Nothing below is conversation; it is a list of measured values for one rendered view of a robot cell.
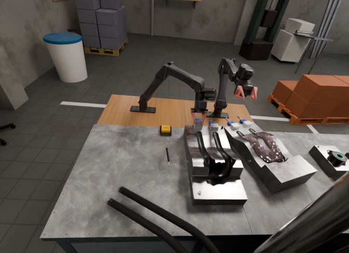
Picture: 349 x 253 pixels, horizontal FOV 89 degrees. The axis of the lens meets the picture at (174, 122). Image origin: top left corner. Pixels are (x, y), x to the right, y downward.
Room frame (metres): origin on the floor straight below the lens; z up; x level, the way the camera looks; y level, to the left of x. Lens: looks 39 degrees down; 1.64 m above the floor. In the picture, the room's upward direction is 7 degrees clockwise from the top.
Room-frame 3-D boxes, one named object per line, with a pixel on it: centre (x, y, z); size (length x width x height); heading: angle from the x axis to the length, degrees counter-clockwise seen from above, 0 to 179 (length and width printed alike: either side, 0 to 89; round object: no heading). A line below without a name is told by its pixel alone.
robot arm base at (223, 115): (1.21, -0.34, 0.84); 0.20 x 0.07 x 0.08; 95
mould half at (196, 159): (0.69, -0.23, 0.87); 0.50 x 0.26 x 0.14; 7
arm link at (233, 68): (1.19, -0.34, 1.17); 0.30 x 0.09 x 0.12; 5
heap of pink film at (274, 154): (0.82, -0.57, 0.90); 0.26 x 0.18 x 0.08; 24
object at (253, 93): (0.86, -0.38, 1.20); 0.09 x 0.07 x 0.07; 5
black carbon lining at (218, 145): (0.71, -0.24, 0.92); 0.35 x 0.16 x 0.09; 7
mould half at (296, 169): (0.82, -0.58, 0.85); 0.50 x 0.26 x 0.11; 24
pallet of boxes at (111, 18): (4.97, 2.05, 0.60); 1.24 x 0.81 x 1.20; 5
